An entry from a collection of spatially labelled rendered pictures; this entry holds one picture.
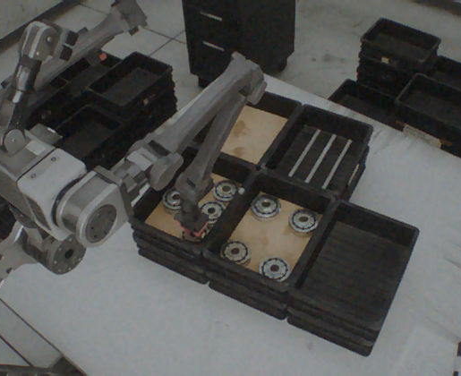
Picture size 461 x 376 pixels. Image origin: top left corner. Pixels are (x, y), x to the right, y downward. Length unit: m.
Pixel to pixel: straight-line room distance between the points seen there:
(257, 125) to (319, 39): 2.10
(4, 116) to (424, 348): 1.42
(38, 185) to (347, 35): 3.45
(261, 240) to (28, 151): 0.91
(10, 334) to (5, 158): 1.69
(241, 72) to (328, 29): 3.05
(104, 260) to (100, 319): 0.24
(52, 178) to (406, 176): 1.52
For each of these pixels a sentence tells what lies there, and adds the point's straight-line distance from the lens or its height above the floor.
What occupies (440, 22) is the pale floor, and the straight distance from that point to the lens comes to 4.71.
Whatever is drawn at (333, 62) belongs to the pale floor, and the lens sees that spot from 4.04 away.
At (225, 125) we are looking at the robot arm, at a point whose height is 1.33.
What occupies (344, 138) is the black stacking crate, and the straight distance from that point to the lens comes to 2.22.
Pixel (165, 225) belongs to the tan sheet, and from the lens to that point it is 1.94.
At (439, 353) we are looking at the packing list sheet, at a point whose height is 0.70.
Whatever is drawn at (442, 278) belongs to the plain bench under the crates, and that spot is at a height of 0.70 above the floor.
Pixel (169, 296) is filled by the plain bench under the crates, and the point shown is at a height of 0.70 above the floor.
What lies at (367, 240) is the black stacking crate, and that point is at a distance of 1.90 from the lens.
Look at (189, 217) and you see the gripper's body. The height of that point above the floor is 0.99.
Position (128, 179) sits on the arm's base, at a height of 1.48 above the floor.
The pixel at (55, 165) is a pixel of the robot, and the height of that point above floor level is 1.53.
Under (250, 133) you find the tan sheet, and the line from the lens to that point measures 2.22.
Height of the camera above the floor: 2.35
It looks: 48 degrees down
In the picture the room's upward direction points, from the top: 4 degrees counter-clockwise
